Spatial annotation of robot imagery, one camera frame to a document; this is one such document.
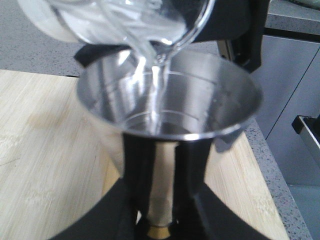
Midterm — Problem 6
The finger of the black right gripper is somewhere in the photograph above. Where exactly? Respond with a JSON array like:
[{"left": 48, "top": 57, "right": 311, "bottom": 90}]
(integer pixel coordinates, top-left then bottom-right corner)
[
  {"left": 194, "top": 0, "right": 269, "bottom": 73},
  {"left": 73, "top": 44, "right": 130, "bottom": 68}
]

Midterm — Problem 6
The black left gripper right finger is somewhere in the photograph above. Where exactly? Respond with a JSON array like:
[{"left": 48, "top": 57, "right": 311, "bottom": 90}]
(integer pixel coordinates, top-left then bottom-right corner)
[{"left": 172, "top": 138, "right": 267, "bottom": 240}]

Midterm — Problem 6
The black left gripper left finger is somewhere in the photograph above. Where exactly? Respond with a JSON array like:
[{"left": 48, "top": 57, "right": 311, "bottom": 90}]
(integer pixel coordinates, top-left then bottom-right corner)
[{"left": 53, "top": 134, "right": 155, "bottom": 240}]

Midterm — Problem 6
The glass measuring beaker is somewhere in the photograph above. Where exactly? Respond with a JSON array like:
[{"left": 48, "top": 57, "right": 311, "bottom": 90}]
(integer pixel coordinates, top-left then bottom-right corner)
[{"left": 18, "top": 0, "right": 215, "bottom": 66}]

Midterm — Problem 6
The steel double jigger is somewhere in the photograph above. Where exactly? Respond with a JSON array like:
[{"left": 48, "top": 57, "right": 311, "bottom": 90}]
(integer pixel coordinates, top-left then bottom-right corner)
[{"left": 76, "top": 49, "right": 263, "bottom": 240}]

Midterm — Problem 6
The grey cabinet front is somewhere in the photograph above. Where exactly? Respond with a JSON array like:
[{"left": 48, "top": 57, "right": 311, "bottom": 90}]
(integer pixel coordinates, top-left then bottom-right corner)
[{"left": 247, "top": 14, "right": 320, "bottom": 191}]

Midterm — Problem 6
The wooden cutting board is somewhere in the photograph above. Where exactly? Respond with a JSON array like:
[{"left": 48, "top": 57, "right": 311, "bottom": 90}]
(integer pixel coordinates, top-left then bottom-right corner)
[{"left": 0, "top": 70, "right": 288, "bottom": 240}]

